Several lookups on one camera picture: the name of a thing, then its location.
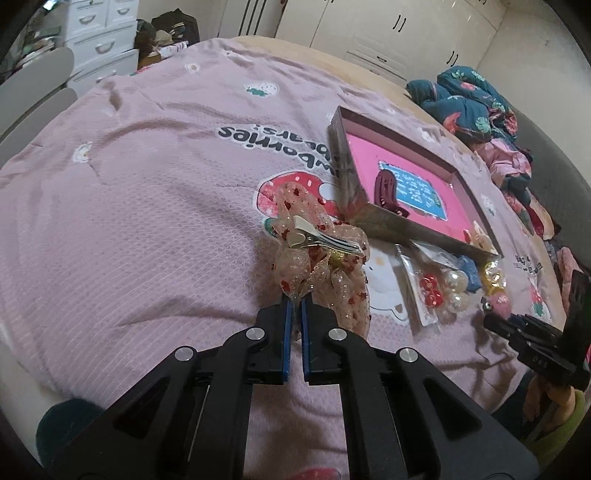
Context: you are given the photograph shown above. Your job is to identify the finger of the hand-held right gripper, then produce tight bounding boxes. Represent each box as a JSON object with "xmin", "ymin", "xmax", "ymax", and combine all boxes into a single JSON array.
[{"xmin": 484, "ymin": 313, "xmax": 527, "ymax": 344}]

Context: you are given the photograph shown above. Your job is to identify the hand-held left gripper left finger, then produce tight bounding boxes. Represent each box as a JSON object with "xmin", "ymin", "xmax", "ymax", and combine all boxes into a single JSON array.
[{"xmin": 48, "ymin": 293, "xmax": 296, "ymax": 480}]

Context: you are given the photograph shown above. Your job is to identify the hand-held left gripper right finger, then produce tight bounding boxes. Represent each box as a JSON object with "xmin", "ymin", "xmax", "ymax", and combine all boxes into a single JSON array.
[{"xmin": 300, "ymin": 295, "xmax": 541, "ymax": 480}]

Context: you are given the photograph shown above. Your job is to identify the mesh bow hair clip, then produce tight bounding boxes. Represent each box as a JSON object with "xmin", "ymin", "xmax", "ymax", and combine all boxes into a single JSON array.
[{"xmin": 270, "ymin": 182, "xmax": 372, "ymax": 335}]

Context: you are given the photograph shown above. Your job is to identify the pink-lined cardboard box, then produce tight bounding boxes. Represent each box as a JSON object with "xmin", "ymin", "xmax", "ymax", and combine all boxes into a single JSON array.
[{"xmin": 327, "ymin": 105, "xmax": 504, "ymax": 259}]

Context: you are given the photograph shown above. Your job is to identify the person's right forearm green sleeve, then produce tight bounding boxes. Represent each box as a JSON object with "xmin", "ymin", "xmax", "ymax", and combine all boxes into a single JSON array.
[{"xmin": 531, "ymin": 390, "xmax": 589, "ymax": 469}]

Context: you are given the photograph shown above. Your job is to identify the person's right hand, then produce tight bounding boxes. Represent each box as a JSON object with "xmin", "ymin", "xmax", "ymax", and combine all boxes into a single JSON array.
[{"xmin": 526, "ymin": 378, "xmax": 578, "ymax": 444}]

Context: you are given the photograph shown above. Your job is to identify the pink hair accessory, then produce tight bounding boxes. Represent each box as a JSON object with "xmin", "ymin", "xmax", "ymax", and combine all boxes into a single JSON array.
[{"xmin": 482, "ymin": 293, "xmax": 511, "ymax": 317}]

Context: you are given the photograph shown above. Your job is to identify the yellow hair accessory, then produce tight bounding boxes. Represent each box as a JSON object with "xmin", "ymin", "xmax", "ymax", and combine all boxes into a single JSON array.
[{"xmin": 480, "ymin": 261, "xmax": 506, "ymax": 291}]

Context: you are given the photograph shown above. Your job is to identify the small blue packet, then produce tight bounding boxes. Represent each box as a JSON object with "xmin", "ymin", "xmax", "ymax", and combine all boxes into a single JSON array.
[{"xmin": 455, "ymin": 256, "xmax": 483, "ymax": 292}]

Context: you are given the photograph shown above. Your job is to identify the clear bag of bead ties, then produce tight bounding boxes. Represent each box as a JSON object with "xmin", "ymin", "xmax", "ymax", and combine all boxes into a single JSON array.
[{"xmin": 394, "ymin": 242, "xmax": 472, "ymax": 326}]

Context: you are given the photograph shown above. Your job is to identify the beige wrapped snack bars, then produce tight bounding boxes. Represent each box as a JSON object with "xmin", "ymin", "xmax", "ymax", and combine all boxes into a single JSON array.
[{"xmin": 463, "ymin": 220, "xmax": 494, "ymax": 251}]

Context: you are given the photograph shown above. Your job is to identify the pink clothes pile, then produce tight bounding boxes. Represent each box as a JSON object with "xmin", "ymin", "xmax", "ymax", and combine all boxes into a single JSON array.
[{"xmin": 471, "ymin": 138, "xmax": 561, "ymax": 241}]

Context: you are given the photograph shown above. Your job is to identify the blue snack packet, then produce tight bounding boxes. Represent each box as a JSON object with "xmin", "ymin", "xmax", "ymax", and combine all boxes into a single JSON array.
[{"xmin": 379, "ymin": 161, "xmax": 450, "ymax": 217}]

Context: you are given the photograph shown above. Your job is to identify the dark red hair claw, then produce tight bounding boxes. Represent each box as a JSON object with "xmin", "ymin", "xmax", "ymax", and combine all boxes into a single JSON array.
[{"xmin": 374, "ymin": 168, "xmax": 411, "ymax": 217}]

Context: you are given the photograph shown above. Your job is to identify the pink printed blanket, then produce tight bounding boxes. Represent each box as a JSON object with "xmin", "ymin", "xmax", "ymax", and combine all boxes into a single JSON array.
[{"xmin": 0, "ymin": 34, "xmax": 568, "ymax": 480}]

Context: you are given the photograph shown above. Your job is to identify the blue floral quilt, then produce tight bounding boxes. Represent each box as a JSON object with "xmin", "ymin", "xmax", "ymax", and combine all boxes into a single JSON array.
[{"xmin": 406, "ymin": 67, "xmax": 532, "ymax": 148}]

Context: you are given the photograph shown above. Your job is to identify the dark teal cloth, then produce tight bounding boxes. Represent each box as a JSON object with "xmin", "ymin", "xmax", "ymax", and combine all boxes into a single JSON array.
[{"xmin": 36, "ymin": 399, "xmax": 108, "ymax": 474}]

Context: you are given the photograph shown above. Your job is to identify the tan bed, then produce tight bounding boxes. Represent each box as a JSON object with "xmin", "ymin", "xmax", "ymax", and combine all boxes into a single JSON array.
[{"xmin": 231, "ymin": 36, "xmax": 462, "ymax": 125}]

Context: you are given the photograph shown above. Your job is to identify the white wardrobe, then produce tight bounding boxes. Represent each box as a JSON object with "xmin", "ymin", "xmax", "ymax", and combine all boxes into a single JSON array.
[{"xmin": 274, "ymin": 0, "xmax": 509, "ymax": 86}]

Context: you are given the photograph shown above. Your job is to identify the dark bags pile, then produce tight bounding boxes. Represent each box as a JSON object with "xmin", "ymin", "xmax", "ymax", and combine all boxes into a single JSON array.
[{"xmin": 134, "ymin": 13, "xmax": 200, "ymax": 70}]

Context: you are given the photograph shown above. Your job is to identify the white drawer chest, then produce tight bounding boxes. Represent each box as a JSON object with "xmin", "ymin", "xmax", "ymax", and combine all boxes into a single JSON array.
[{"xmin": 65, "ymin": 0, "xmax": 139, "ymax": 97}]

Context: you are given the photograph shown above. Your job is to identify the grey chair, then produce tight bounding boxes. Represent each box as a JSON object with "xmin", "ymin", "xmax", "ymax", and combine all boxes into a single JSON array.
[{"xmin": 0, "ymin": 46, "xmax": 78, "ymax": 155}]

